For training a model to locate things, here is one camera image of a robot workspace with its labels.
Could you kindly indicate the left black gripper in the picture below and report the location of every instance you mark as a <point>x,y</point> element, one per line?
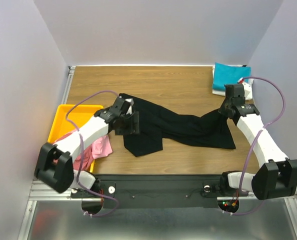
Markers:
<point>128,124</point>

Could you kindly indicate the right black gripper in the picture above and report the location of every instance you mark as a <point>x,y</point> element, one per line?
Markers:
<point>226,110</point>

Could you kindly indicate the black t shirt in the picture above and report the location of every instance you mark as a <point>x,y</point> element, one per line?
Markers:
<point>156,123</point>

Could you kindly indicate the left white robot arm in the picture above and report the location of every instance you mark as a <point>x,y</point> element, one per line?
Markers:
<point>55,160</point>

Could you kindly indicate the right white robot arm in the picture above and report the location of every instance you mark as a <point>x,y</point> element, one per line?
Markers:
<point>277,174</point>

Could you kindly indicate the teal folded t shirt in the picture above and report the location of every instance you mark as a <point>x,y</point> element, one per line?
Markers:
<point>226,74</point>

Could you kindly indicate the light pink t shirt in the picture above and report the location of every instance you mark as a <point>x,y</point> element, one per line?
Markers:
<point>101,148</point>

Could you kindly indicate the yellow plastic bin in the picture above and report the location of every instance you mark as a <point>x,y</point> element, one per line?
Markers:
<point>61,127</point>

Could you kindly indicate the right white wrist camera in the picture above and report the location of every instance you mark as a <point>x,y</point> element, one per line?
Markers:
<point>246,86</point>

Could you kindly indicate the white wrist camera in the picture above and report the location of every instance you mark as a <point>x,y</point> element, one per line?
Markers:
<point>130,108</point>
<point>246,86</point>

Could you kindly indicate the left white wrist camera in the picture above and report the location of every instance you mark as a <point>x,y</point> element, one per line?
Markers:
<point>130,108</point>

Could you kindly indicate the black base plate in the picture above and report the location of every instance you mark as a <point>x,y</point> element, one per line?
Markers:
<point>154,191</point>

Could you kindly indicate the aluminium frame rail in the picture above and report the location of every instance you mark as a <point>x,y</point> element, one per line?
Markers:
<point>38,192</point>

